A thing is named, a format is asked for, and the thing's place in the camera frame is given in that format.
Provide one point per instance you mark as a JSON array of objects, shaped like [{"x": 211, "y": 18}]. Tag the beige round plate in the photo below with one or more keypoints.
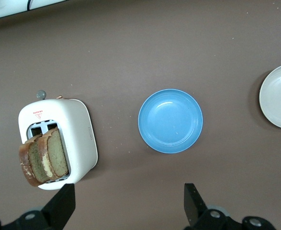
[{"x": 279, "y": 98}]

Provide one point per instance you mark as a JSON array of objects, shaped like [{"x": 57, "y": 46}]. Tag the brown bread slice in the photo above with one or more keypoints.
[
  {"x": 56, "y": 153},
  {"x": 26, "y": 163}
]

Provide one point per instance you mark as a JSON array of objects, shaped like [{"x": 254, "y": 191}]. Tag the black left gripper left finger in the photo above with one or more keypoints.
[{"x": 61, "y": 206}]

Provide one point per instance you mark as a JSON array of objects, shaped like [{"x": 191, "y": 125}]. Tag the blue round plate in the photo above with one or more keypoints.
[{"x": 170, "y": 121}]

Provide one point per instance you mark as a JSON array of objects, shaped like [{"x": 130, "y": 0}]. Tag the white two-slot toaster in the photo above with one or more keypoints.
[{"x": 78, "y": 134}]

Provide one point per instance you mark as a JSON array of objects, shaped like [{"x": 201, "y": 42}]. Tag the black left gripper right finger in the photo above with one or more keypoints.
[{"x": 195, "y": 210}]

